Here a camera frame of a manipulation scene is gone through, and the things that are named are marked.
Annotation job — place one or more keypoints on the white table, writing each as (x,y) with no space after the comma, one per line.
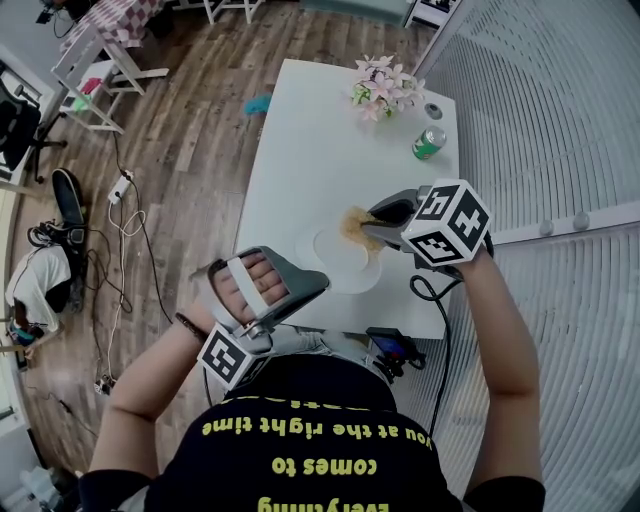
(310,165)

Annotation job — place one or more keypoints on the small power strip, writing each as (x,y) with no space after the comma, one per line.
(105,385)

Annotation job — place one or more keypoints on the black office chair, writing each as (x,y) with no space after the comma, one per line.
(17,125)

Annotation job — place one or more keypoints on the person's black printed t-shirt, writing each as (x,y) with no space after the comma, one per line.
(310,460)

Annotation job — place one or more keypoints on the black wrist band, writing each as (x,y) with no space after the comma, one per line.
(190,327)

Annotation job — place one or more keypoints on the checkered cloth table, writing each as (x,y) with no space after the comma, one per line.
(120,20)

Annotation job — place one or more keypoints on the white round plate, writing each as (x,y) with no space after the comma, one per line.
(345,272)

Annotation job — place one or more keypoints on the white power strip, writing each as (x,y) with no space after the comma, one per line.
(120,187)

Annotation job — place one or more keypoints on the person's left forearm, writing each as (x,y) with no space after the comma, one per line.
(155,365)

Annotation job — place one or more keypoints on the black screen device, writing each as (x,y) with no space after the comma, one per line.
(387,347)

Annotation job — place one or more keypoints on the teal cloth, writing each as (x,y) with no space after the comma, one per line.
(257,105)

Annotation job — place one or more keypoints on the green soda can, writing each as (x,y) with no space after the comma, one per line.
(428,143)

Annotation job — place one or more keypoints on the tan sponge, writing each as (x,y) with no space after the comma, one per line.
(355,230)

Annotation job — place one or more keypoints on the pink flower bouquet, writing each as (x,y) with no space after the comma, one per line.
(385,87)

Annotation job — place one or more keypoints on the white shelf unit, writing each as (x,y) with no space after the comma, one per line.
(430,10)

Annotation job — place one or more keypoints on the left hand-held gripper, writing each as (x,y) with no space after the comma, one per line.
(230,357)

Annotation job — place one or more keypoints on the white stool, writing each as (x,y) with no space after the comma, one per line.
(230,7)

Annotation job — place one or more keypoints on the black padded backrest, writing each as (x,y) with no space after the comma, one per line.
(67,195)

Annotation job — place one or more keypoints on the person's right forearm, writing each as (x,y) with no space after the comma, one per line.
(500,325)

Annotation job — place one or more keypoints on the person's light grey jeans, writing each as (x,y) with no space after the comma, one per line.
(310,342)

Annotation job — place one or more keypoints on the green cloth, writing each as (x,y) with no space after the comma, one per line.
(81,103)

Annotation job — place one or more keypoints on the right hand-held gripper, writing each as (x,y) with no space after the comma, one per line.
(450,225)

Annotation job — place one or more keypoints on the person's left hand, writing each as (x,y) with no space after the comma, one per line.
(265,285)

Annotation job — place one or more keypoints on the round partition knob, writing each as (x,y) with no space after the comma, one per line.
(546,227)
(581,220)

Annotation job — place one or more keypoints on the white wooden chair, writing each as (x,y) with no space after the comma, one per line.
(75,55)

